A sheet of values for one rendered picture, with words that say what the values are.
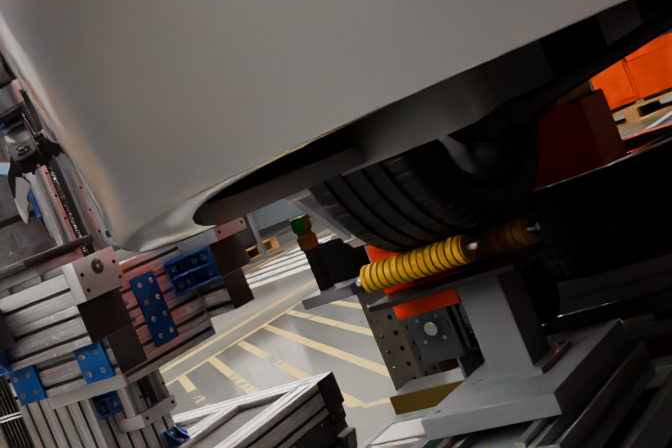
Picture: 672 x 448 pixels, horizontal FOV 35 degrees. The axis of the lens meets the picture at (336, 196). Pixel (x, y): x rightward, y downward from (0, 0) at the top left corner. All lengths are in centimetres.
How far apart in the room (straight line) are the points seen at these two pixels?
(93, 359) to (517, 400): 96
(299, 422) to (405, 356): 38
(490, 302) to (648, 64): 238
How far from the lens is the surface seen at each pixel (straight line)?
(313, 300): 282
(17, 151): 196
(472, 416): 208
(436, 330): 248
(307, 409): 283
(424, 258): 207
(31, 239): 247
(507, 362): 218
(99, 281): 239
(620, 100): 444
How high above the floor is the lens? 76
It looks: 2 degrees down
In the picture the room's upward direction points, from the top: 22 degrees counter-clockwise
